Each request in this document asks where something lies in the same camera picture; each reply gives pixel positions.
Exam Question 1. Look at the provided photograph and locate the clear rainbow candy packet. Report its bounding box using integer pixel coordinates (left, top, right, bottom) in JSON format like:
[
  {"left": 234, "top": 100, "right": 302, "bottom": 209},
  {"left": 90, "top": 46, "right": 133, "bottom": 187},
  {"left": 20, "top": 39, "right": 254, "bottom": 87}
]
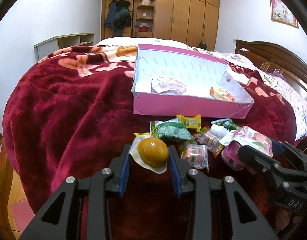
[{"left": 179, "top": 144, "right": 209, "bottom": 170}]

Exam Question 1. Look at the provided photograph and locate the brown braised egg packet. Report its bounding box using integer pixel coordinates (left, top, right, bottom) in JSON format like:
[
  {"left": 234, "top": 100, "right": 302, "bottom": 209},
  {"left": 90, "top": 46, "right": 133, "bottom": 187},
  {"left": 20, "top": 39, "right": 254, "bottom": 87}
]
[{"left": 129, "top": 134, "right": 169, "bottom": 174}]

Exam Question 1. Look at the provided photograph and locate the large green pea snack bag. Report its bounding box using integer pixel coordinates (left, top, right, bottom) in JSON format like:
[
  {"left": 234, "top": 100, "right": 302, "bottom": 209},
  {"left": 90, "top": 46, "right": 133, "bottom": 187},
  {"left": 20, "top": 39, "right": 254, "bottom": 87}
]
[{"left": 150, "top": 119, "right": 196, "bottom": 144}]

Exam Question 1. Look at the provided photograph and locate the orange snack packet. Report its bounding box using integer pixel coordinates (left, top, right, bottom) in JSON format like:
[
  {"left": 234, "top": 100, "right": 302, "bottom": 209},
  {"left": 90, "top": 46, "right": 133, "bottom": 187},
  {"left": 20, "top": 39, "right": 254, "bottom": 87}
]
[{"left": 210, "top": 86, "right": 236, "bottom": 102}]

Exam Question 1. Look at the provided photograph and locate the peach jelly pouch front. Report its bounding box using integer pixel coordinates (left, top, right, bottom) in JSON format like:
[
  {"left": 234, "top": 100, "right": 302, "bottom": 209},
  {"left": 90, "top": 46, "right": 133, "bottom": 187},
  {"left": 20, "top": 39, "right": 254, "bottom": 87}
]
[{"left": 151, "top": 77, "right": 186, "bottom": 95}]

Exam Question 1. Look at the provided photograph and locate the small green pea snack bag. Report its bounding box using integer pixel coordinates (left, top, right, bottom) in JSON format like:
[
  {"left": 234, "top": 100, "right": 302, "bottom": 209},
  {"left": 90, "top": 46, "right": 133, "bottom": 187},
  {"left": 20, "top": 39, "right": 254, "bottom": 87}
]
[{"left": 211, "top": 119, "right": 241, "bottom": 131}]

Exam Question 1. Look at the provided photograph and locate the yellow candy packet top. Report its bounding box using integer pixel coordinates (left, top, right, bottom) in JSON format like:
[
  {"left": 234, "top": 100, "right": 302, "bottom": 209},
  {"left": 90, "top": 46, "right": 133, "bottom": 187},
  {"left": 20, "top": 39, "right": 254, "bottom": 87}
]
[{"left": 176, "top": 114, "right": 201, "bottom": 132}]

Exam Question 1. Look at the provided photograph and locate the dark red floral blanket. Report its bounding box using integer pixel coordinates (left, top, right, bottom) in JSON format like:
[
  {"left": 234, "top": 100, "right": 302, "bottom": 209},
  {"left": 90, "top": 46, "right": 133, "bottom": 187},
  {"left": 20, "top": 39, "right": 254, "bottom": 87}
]
[{"left": 3, "top": 46, "right": 296, "bottom": 239}]

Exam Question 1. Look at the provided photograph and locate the pink cardboard tray box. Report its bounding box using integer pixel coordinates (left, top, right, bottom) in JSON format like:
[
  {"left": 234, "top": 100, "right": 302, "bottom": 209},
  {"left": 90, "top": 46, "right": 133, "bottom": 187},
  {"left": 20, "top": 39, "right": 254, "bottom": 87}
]
[{"left": 131, "top": 44, "right": 254, "bottom": 119}]

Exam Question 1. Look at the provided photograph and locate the wooden headboard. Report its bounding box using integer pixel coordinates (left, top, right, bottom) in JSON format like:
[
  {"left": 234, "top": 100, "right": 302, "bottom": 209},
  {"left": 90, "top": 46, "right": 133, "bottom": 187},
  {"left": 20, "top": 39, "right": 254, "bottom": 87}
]
[{"left": 235, "top": 40, "right": 307, "bottom": 101}]

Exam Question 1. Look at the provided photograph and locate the grey low shelf cabinet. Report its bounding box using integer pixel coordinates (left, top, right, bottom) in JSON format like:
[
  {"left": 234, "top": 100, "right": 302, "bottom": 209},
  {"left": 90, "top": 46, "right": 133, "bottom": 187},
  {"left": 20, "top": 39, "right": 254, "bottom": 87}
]
[{"left": 34, "top": 33, "right": 94, "bottom": 61}]

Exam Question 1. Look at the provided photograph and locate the framed wedding photo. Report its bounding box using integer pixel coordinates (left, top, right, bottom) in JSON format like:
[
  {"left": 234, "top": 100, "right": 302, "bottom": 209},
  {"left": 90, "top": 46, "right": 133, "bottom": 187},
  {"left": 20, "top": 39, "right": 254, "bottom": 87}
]
[{"left": 270, "top": 0, "right": 299, "bottom": 28}]

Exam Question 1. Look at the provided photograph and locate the dark hanging jacket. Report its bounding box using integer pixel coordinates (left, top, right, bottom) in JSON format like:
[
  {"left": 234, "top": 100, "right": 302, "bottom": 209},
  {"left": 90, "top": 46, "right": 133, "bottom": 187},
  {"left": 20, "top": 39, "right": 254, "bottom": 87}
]
[{"left": 104, "top": 0, "right": 132, "bottom": 30}]

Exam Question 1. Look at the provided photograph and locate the wooden wardrobe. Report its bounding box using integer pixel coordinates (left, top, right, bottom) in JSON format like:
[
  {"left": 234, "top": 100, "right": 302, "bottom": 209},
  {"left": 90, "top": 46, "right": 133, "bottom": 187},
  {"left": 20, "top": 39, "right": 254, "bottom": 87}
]
[{"left": 101, "top": 0, "right": 220, "bottom": 50}]

